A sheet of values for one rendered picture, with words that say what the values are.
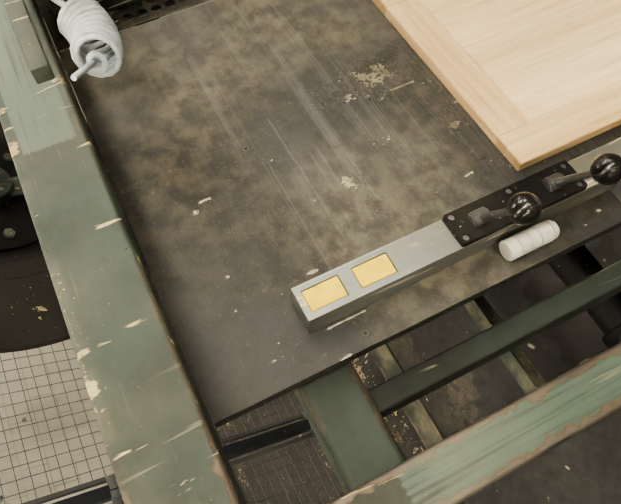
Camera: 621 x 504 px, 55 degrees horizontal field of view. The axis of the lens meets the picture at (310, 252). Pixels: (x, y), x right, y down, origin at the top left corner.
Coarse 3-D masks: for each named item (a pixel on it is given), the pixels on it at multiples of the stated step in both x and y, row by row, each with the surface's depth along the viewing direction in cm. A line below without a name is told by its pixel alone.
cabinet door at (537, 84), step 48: (384, 0) 103; (432, 0) 103; (480, 0) 103; (528, 0) 103; (576, 0) 102; (432, 48) 97; (480, 48) 97; (528, 48) 97; (576, 48) 97; (480, 96) 91; (528, 96) 92; (576, 96) 91; (528, 144) 87; (576, 144) 89
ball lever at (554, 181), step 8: (600, 160) 68; (608, 160) 68; (616, 160) 67; (592, 168) 69; (600, 168) 68; (608, 168) 68; (616, 168) 67; (552, 176) 79; (560, 176) 79; (568, 176) 76; (576, 176) 74; (584, 176) 73; (592, 176) 69; (600, 176) 68; (608, 176) 68; (616, 176) 68; (544, 184) 79; (552, 184) 78; (560, 184) 78; (608, 184) 69
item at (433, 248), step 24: (576, 168) 82; (600, 192) 84; (552, 216) 82; (408, 240) 76; (432, 240) 76; (456, 240) 76; (480, 240) 76; (360, 264) 75; (408, 264) 75; (432, 264) 75; (360, 288) 73; (384, 288) 74; (312, 312) 72; (336, 312) 73
